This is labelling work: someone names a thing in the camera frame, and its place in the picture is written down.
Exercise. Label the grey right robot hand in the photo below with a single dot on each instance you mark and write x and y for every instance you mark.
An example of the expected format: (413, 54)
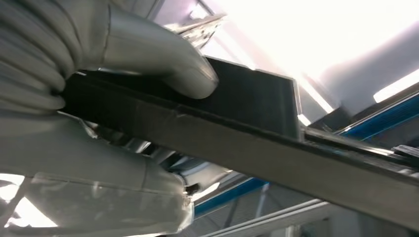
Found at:
(82, 170)

